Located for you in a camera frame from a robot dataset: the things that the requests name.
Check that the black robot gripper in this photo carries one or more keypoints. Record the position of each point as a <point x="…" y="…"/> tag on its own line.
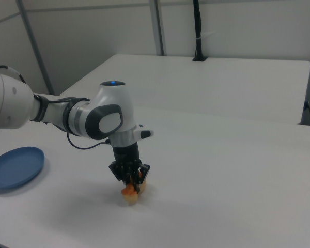
<point x="126" y="156"/>

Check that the orange bread roll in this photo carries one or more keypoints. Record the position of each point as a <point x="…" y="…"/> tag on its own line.
<point x="130" y="195"/>

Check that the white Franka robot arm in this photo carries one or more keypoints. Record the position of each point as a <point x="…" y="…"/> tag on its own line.
<point x="103" y="113"/>

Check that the white side table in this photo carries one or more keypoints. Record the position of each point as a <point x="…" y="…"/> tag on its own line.
<point x="196" y="90"/>

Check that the blue round plate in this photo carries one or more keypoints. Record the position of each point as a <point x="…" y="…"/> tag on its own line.
<point x="13" y="168"/>

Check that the grey metal partition post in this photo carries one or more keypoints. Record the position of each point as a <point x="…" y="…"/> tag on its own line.
<point x="158" y="25"/>
<point x="34" y="44"/>

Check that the black camera pole with base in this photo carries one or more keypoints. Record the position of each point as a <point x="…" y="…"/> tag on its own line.
<point x="199" y="31"/>

